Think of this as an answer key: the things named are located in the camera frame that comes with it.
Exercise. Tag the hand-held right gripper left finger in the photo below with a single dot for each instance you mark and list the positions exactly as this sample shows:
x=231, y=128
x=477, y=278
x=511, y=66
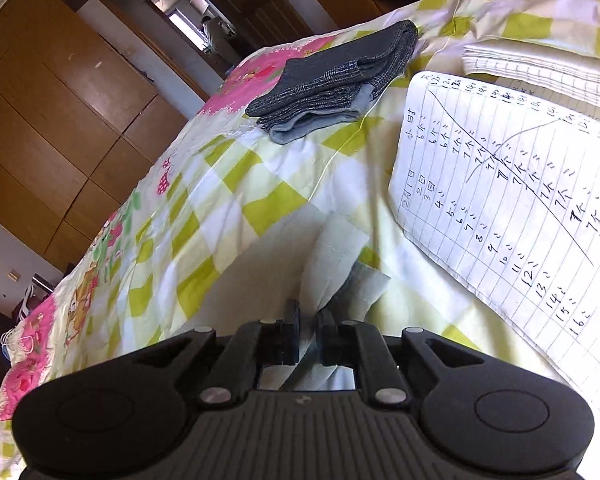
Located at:
x=292, y=332

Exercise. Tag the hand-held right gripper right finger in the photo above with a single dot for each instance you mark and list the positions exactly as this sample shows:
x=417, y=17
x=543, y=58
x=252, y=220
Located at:
x=325, y=336

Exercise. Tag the grey towel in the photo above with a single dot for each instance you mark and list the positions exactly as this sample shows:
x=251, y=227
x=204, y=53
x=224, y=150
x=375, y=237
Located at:
x=336, y=250

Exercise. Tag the yellow checkered floral bedsheet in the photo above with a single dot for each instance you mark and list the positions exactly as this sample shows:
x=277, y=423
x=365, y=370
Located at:
x=230, y=200

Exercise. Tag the handwritten lined notebook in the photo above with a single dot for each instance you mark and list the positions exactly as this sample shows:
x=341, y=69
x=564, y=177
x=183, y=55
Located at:
x=505, y=195

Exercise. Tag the dark grey folded cloth stack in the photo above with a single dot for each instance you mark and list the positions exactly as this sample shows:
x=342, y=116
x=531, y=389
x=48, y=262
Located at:
x=330, y=80

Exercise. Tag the white bag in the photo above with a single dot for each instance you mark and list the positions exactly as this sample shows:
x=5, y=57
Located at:
x=26, y=301

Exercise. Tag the white face mask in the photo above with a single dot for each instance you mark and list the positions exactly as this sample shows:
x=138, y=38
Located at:
x=20, y=345

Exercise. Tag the wooden wardrobe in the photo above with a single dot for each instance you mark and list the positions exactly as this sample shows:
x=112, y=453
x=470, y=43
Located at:
x=55, y=125

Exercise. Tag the stack of lined paper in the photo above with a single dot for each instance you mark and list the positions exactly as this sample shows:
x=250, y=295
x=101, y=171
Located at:
x=545, y=67

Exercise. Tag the wall socket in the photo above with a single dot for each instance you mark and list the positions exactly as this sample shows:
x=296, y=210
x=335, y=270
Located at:
x=13, y=275

